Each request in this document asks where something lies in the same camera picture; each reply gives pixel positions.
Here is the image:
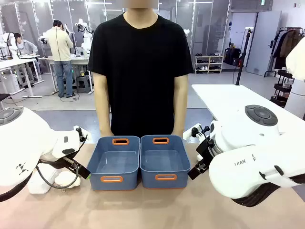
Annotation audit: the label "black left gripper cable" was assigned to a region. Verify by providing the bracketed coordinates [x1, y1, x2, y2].
[35, 164, 81, 189]

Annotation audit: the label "blue basket orange handles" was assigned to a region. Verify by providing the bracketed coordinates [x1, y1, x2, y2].
[86, 135, 141, 191]
[139, 134, 192, 190]

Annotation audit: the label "right arm braided cable sleeve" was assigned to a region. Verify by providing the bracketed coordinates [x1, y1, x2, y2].
[231, 173, 305, 208]

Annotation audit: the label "person in black t-shirt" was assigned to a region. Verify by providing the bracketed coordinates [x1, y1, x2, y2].
[87, 8, 194, 137]

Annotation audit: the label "man in cream jacket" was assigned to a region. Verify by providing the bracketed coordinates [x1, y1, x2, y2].
[45, 20, 75, 98]

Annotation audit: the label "black bags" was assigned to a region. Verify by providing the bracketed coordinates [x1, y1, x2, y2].
[224, 47, 242, 66]

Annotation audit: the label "grey step stool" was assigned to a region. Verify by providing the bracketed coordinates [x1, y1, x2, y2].
[75, 75, 93, 94]

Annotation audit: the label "white office desk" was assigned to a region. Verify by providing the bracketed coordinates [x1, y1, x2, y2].
[0, 54, 45, 98]

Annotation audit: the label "white robot workbench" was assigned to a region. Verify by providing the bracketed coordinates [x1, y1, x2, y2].
[38, 55, 94, 94]

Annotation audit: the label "person's left hand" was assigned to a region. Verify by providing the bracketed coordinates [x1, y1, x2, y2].
[171, 129, 185, 139]

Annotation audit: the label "person's left forearm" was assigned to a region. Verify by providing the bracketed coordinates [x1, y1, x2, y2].
[172, 101, 189, 133]

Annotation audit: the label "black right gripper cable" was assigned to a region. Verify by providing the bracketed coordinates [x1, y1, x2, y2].
[199, 125, 215, 146]

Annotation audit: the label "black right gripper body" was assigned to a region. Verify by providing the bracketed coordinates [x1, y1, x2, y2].
[195, 138, 215, 165]

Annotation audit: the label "white shoe rack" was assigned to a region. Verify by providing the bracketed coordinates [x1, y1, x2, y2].
[193, 54, 224, 74]

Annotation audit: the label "seated person grey jacket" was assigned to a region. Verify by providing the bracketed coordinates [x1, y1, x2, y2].
[13, 32, 39, 57]

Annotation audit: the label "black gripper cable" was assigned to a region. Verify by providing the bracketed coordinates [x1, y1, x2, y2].
[35, 164, 81, 189]
[199, 125, 215, 146]

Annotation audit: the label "clothes rack with coats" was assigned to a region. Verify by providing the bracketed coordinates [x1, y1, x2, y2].
[263, 26, 305, 78]

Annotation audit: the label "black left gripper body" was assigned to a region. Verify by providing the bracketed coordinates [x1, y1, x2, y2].
[59, 155, 79, 172]

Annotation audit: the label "grey door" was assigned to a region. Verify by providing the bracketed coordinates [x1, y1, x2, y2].
[245, 10, 282, 77]

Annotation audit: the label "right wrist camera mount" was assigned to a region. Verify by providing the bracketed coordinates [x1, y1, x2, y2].
[183, 124, 203, 144]

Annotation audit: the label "black tripod pole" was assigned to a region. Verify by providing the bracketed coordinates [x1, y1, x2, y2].
[234, 27, 254, 86]

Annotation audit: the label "person's right forearm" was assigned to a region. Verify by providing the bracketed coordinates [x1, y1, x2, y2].
[94, 101, 112, 133]

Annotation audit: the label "black utility cart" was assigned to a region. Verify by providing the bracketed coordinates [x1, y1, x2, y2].
[270, 70, 294, 108]

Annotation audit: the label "small white smiling plush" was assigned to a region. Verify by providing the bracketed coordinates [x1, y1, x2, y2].
[54, 171, 82, 189]

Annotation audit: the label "arm braided cable sleeve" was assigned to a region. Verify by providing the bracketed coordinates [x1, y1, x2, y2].
[231, 173, 305, 208]
[0, 173, 33, 203]

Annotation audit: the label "left arm braided cable sleeve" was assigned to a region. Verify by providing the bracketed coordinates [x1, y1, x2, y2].
[0, 173, 33, 203]

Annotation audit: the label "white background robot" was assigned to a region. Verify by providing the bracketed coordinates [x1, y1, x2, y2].
[74, 19, 95, 55]
[0, 32, 15, 59]

